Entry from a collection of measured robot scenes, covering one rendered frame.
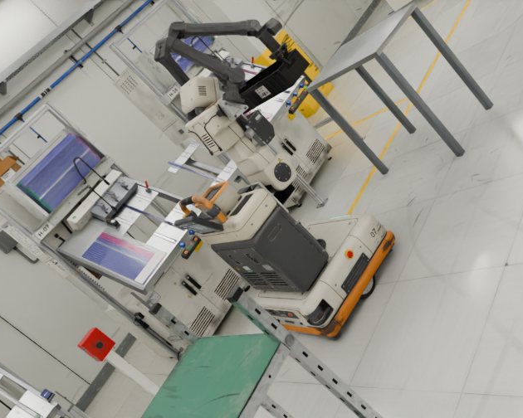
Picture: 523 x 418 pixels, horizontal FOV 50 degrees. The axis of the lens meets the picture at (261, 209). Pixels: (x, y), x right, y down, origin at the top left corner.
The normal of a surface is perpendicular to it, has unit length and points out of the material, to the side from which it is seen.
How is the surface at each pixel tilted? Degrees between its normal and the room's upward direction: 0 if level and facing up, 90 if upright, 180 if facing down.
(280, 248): 90
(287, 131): 90
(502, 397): 0
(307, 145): 90
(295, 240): 90
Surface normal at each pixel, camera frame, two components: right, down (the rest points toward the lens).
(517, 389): -0.69, -0.67
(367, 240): 0.47, -0.11
